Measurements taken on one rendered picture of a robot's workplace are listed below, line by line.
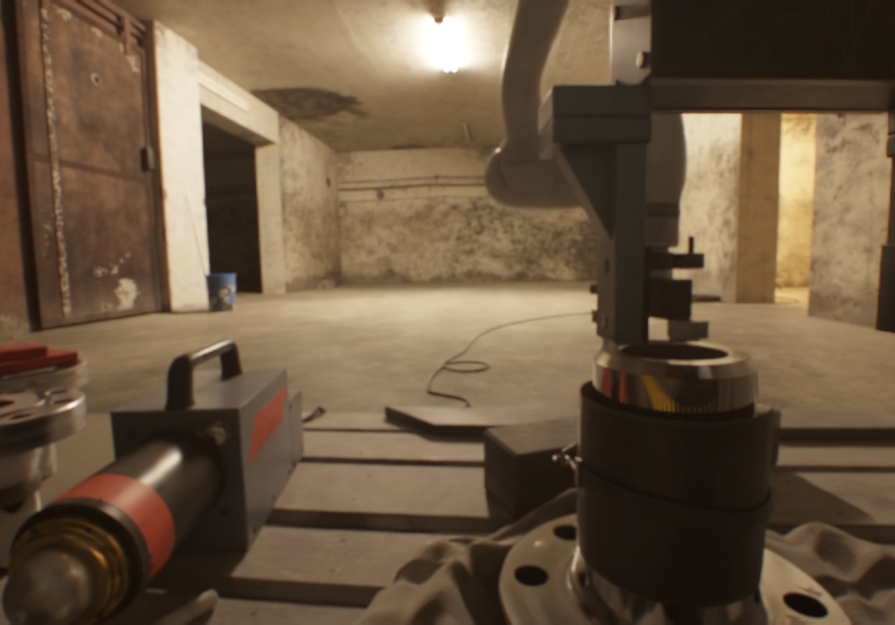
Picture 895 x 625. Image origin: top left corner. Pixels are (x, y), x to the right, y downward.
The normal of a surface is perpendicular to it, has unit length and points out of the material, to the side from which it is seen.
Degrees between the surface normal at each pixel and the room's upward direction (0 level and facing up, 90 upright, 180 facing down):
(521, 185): 125
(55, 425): 90
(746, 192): 90
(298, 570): 0
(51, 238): 90
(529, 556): 0
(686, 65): 90
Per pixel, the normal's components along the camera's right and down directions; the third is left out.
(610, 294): -1.00, 0.02
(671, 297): 0.32, 0.09
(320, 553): -0.02, -0.99
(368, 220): -0.11, 0.11
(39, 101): 0.99, 0.00
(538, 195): -0.41, 0.73
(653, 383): -0.56, 0.10
